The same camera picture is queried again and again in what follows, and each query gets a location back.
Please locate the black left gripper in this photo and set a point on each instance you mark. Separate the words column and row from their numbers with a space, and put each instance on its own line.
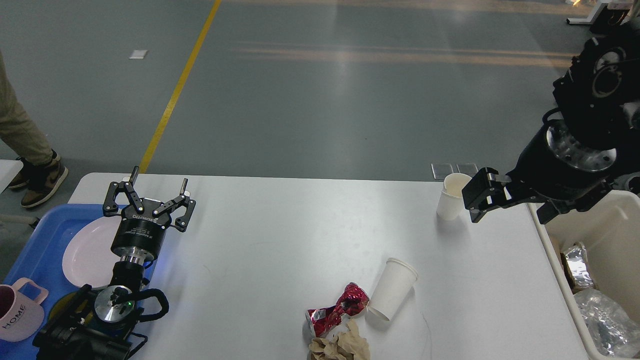
column 142, row 232

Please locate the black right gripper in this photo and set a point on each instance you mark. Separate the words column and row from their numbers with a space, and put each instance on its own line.
column 554, row 165

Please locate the aluminium foil tray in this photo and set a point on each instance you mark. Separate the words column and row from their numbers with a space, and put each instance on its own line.
column 578, row 264

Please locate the pink plate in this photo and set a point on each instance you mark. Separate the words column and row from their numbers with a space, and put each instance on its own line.
column 91, row 258

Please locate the white paper cup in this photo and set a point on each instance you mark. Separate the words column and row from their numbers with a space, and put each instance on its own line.
column 393, row 286
column 451, row 202

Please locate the brown paper bag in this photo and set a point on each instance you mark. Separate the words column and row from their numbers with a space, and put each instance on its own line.
column 563, row 263

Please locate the dark teal mug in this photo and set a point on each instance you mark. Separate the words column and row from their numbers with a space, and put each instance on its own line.
column 62, row 305

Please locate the aluminium foil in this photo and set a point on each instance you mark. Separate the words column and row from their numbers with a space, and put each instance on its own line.
column 611, row 329

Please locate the pink HOME mug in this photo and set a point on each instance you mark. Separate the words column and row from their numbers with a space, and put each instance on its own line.
column 20, row 315

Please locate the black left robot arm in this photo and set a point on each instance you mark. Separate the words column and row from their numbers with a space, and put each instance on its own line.
column 98, row 323

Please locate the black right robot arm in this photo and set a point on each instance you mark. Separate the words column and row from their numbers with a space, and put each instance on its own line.
column 585, row 143

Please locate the beige plastic bin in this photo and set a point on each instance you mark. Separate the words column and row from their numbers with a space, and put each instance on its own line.
column 611, row 234

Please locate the floor outlet plates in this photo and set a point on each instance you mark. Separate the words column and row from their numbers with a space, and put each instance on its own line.
column 440, row 170

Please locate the person in black clothes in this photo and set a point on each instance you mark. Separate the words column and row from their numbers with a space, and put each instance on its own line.
column 632, row 184

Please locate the person in khaki trousers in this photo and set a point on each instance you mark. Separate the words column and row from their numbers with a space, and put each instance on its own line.
column 43, row 171

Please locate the blue plastic tray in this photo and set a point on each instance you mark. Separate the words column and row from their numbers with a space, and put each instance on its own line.
column 41, row 261

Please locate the white table edge left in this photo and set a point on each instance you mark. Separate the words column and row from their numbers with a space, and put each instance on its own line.
column 8, row 170

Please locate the white desk leg far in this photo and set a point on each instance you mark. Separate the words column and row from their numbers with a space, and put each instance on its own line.
column 605, row 14

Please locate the crushed red can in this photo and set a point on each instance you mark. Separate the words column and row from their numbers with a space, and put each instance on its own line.
column 350, row 303

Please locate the crumpled brown paper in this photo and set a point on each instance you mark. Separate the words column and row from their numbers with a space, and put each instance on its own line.
column 348, row 345

